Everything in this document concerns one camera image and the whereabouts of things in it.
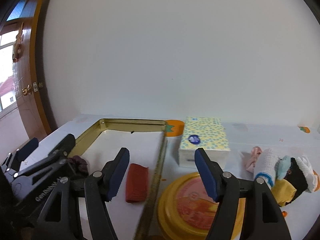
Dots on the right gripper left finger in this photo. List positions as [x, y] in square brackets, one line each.
[99, 188]

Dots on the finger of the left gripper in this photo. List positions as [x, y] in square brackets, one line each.
[13, 160]
[56, 158]

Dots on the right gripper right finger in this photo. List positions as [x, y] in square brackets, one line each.
[224, 189]

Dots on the white waffle cloth blue trim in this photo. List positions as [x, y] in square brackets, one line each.
[266, 167]

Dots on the light blue soft cloth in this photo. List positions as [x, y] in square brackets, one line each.
[283, 166]

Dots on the black wristband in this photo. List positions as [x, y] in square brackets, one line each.
[296, 178]

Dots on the pink yellow-trimmed cloth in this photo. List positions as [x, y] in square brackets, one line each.
[251, 162]

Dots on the white waffle towel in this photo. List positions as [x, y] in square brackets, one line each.
[310, 175]

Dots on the dark purple scrunchie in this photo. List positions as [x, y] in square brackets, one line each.
[79, 166]

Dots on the red folded cloth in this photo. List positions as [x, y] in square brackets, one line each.
[136, 184]

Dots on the yellow patterned tissue pack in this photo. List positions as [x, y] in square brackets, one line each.
[206, 133]

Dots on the yellow cloth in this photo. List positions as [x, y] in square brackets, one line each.
[283, 192]

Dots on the persimmon print tablecloth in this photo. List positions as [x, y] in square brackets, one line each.
[262, 139]

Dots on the brown wooden door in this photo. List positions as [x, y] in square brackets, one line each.
[27, 86]

